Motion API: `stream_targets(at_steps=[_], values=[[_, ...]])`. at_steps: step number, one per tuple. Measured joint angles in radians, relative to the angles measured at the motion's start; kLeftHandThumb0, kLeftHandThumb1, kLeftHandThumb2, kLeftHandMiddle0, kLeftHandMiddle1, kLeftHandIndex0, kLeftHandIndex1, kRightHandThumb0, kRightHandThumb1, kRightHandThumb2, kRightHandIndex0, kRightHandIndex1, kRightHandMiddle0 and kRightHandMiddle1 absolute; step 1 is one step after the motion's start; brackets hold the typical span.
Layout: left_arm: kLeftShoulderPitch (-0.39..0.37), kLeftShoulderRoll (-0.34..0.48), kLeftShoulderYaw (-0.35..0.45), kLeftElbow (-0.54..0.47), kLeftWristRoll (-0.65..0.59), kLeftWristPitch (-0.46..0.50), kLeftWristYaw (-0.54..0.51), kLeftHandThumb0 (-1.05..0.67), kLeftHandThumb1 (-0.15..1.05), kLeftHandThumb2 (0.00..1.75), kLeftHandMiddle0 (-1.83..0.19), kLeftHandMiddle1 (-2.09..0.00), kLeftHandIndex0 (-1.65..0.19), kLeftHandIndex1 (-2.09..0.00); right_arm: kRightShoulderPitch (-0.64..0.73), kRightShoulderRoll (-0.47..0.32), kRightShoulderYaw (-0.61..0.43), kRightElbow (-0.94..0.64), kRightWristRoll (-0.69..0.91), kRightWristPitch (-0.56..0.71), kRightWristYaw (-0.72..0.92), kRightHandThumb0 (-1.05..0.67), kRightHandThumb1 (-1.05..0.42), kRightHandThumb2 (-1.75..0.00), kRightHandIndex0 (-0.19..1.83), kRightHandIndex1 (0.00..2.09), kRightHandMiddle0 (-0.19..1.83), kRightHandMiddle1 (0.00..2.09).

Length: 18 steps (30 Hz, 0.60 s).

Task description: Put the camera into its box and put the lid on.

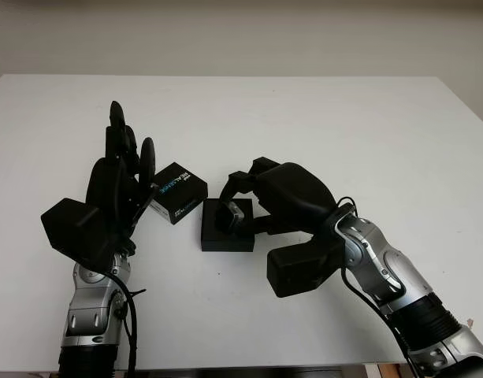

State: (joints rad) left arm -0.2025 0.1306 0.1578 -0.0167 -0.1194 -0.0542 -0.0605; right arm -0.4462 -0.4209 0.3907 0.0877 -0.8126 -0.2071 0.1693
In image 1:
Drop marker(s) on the small silver black camera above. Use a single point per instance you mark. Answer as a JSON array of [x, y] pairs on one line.
[[235, 214]]

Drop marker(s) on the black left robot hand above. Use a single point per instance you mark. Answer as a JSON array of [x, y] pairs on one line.
[[107, 189]]

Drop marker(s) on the black RealSense box lid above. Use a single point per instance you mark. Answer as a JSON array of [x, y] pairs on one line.
[[178, 185]]

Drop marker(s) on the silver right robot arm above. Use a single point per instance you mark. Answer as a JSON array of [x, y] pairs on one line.
[[394, 275]]

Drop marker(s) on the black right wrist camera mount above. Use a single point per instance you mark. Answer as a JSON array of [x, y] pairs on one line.
[[300, 271]]

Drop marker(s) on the black box base with insert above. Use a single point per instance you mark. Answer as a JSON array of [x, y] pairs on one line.
[[221, 244]]

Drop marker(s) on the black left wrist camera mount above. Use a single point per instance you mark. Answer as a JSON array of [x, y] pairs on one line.
[[71, 228]]

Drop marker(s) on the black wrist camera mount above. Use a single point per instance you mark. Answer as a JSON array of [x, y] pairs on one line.
[[300, 271], [71, 228]]

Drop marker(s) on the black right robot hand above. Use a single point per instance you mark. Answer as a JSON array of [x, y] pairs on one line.
[[296, 197]]

